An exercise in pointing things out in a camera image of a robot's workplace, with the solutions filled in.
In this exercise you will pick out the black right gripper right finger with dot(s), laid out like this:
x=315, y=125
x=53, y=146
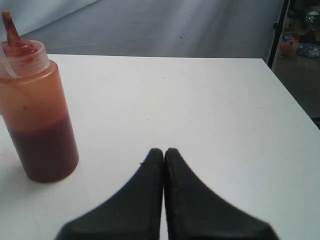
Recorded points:
x=195, y=212

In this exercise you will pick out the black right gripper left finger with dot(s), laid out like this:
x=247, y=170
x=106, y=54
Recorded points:
x=133, y=213

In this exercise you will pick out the red sauce squeeze bottle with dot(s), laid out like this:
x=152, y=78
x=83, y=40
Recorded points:
x=34, y=108

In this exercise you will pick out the white backdrop cloth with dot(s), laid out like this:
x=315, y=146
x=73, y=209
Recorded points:
x=149, y=28

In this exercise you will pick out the background clutter pile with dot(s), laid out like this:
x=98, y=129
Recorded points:
x=301, y=33

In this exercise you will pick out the black light stand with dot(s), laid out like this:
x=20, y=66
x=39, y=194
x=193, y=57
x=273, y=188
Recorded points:
x=278, y=29

